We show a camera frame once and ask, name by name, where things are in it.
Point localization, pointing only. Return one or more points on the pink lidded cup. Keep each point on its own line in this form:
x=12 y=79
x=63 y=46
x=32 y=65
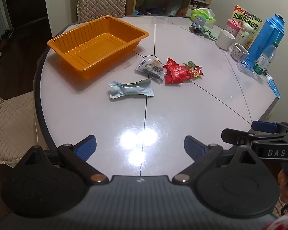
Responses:
x=231 y=27

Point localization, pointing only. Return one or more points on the white rabbit print bottle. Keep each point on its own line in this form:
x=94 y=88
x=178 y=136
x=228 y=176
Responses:
x=244 y=33

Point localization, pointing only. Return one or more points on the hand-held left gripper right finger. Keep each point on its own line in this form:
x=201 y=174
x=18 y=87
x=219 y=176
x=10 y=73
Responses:
x=194 y=148

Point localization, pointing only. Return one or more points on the small red candy packet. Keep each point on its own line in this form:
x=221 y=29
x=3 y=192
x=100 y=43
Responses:
x=172 y=61

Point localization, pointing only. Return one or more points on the orange plastic tray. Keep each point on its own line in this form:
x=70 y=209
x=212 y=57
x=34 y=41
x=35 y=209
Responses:
x=86 y=52

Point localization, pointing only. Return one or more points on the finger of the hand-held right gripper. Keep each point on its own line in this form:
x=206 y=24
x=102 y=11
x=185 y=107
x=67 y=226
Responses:
x=232 y=136
x=264 y=126

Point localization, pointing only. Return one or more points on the dark red candy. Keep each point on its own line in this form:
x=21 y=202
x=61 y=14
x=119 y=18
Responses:
x=200 y=70

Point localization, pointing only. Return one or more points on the person's red printed clothing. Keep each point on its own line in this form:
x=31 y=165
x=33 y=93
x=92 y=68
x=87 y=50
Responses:
x=283 y=221

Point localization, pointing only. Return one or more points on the large red snack packet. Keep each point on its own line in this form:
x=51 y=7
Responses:
x=176 y=76

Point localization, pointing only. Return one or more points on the silver foil snack packet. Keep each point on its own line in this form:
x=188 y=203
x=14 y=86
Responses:
x=132 y=89

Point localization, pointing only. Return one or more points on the person's right hand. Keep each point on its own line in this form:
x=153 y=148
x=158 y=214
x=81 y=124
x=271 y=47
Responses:
x=284 y=182

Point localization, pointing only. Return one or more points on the plain white cup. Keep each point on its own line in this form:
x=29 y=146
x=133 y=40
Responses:
x=225 y=39

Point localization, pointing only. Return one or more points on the green tissue pack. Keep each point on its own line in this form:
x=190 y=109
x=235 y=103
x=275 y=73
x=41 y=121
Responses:
x=204 y=15

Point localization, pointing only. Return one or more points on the clear water bottle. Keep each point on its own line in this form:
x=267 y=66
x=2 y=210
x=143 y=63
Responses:
x=264 y=61

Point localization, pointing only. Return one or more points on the white patterned cup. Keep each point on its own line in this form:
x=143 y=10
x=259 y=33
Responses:
x=239 y=52

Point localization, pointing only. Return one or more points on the blue thermos jug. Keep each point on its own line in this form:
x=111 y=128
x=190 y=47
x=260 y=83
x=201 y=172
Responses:
x=266 y=36

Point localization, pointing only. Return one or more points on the green candy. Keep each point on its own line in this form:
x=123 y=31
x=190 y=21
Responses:
x=190 y=64

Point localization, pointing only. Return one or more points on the clear nut snack packet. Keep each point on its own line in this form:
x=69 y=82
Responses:
x=150 y=68

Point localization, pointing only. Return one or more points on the flat blue box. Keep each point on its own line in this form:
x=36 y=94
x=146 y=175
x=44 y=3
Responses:
x=274 y=86

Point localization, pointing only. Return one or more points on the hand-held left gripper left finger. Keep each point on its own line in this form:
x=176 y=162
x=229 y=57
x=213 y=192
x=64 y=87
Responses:
x=87 y=147

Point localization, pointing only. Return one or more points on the yellow green seed bag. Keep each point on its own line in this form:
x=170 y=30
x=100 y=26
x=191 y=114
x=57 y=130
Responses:
x=248 y=16

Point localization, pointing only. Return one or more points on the grey phone stand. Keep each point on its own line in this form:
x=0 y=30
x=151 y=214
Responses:
x=197 y=24

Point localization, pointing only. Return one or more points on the green cloth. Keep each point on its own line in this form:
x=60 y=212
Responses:
x=210 y=34

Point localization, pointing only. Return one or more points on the clear plastic package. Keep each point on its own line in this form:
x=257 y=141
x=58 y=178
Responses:
x=244 y=67

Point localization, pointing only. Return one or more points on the yellow candy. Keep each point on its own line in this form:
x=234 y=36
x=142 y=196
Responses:
x=193 y=73

